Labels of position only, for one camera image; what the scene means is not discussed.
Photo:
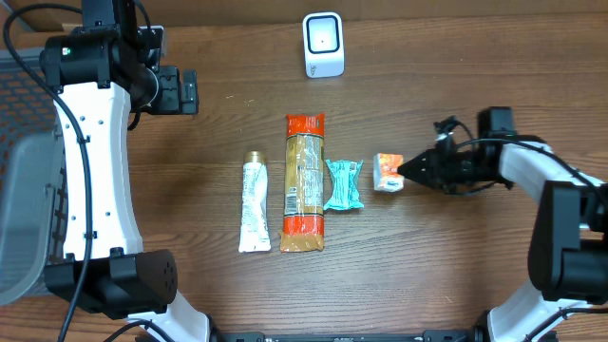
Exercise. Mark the grey plastic shopping basket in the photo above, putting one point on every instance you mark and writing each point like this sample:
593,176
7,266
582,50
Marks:
33,186

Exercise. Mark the small orange snack packet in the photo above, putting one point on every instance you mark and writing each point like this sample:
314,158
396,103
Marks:
385,175

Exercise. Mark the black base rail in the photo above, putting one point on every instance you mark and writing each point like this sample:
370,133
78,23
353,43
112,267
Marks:
426,336

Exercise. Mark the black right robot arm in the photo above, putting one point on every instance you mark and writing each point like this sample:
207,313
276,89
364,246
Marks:
567,274

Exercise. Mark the teal snack bar wrapper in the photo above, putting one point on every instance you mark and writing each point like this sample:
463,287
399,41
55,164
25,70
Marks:
345,179

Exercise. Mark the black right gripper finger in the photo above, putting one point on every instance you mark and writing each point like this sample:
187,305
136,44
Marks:
415,173
418,163

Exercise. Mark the white barcode scanner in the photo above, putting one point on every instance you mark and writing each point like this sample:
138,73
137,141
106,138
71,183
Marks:
323,44

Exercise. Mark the orange pasta package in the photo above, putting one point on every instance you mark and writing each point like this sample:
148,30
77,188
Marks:
303,217

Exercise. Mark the white tube gold cap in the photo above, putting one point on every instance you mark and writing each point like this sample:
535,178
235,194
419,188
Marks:
254,231

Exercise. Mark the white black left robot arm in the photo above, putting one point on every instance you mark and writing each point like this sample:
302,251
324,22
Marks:
97,78

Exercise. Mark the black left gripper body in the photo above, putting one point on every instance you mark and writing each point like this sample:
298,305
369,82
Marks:
168,97

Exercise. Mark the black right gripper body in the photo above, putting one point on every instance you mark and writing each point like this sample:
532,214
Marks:
456,169

